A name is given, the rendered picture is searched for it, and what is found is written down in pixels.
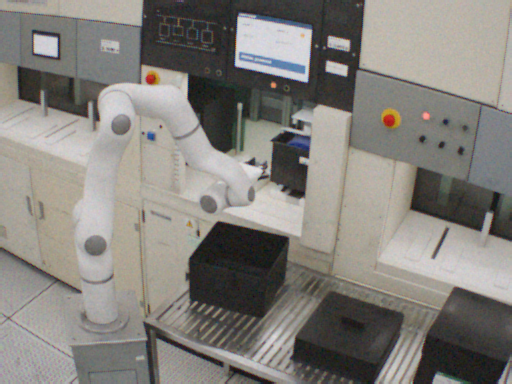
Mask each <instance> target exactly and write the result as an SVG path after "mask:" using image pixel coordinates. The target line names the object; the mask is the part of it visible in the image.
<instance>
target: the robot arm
mask: <svg viewBox="0 0 512 384"><path fill-rule="evenodd" d="M185 96H186V95H184V93H183V92H182V91H181V90H180V89H179V88H177V87H175V86H171V85H154V86H146V85H140V84H136V85H135V84H131V83H120V84H116V85H112V86H110V87H107V88H105V90H104V91H102V93H101V94H100V95H99V98H98V111H99V114H100V117H101V120H100V125H99V131H98V135H97V137H96V140H95V142H94V144H93V146H92V148H91V151H90V155H89V159H88V164H87V169H86V175H85V186H84V195H83V199H80V200H79V201H78V202H77V203H76V204H75V207H74V209H73V211H72V226H73V234H74V240H75V246H76V251H77V259H78V267H79V276H80V284H81V287H82V294H83V303H82V304H81V305H80V306H79V307H78V309H77V313H76V318H77V321H78V323H79V324H80V326H81V327H83V328H85V329H87V330H89V331H91V332H93V333H105V334H107V333H110V332H115V331H117V330H119V329H121V328H122V327H123V326H124V325H125V324H126V323H127V321H128V311H127V308H126V307H125V306H124V305H123V304H122V303H121V302H120V301H118V300H117V293H116V290H115V278H114V265H113V262H112V255H111V248H110V246H111V243H112V240H113V221H114V203H115V192H116V184H117V175H118V171H119V167H120V162H121V159H122V157H123V154H124V152H125V150H126V148H127V146H128V145H129V143H130V142H131V139H132V135H133V132H134V128H135V125H136V115H139V116H141V115H142V116H146V117H150V118H155V119H160V120H163V121H164V123H165V125H166V127H167V128H168V130H169V134H170V135H171V137H172V138H173V139H174V141H175V143H176V145H177V146H178V148H179V150H180V151H181V153H182V157H183V158H184V160H185V162H186V163H187V164H188V165H189V166H190V167H191V168H193V169H195V170H199V171H203V172H207V173H210V174H211V175H214V176H216V177H218V178H219V179H218V180H216V181H215V182H214V183H212V184H211V185H210V186H209V187H208V188H207V189H205V190H204V191H203V192H202V193H201V194H200V195H199V198H198V202H199V206H200V208H201V209H202V211H203V212H204V213H206V214H207V215H210V216H216V215H218V214H219V213H221V212H222V211H223V210H225V209H227V208H230V207H245V206H249V205H251V204H252V203H253V202H254V200H255V190H254V188H255V187H256V186H258V185H259V184H260V183H261V182H262V179H266V178H269V173H267V172H266V169H267V168H268V164H267V162H268V161H267V160H265V161H264V162H263V163H261V165H260V167H258V168H257V167H254V165H255V157H252V158H251V159H250V160H248V161H244V163H238V162H237V161H236V160H234V159H233V158H232V157H230V156H228V155H226V154H224V153H222V152H218V151H217V150H215V149H214V148H213V147H212V146H211V144H210V142H209V140H208V138H207V137H206V135H205V133H204V131H203V129H202V127H201V125H200V124H199V122H198V120H197V118H196V114H195V112H194V110H193V109H192V107H191V106H190V104H189V102H188V100H187V99H186V97H185Z"/></svg>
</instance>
